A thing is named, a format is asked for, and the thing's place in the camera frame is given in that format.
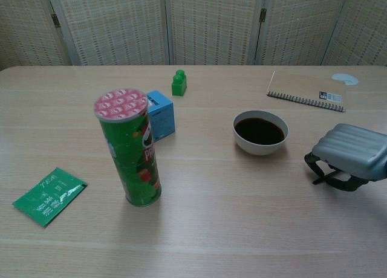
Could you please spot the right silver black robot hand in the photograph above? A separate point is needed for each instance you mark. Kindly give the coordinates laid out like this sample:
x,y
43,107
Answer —
x,y
353,151

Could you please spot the white bowl with dark liquid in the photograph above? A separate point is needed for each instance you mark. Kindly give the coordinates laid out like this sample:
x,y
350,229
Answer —
x,y
260,133

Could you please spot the brown spiral notebook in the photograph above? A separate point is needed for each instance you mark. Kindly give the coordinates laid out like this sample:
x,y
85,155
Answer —
x,y
302,86

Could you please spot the green toy building block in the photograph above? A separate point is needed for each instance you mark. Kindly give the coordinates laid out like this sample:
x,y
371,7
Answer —
x,y
179,86

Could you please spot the light blue carton box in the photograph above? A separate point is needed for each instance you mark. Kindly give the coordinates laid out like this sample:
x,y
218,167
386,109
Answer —
x,y
163,118

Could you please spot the green chips can red lid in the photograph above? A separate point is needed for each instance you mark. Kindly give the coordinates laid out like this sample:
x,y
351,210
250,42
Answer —
x,y
130,157

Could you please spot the woven folding screen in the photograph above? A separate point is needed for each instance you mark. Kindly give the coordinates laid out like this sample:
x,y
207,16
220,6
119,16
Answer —
x,y
121,27

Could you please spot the green tea packet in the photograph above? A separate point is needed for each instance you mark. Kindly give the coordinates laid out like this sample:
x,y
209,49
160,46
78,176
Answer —
x,y
48,198

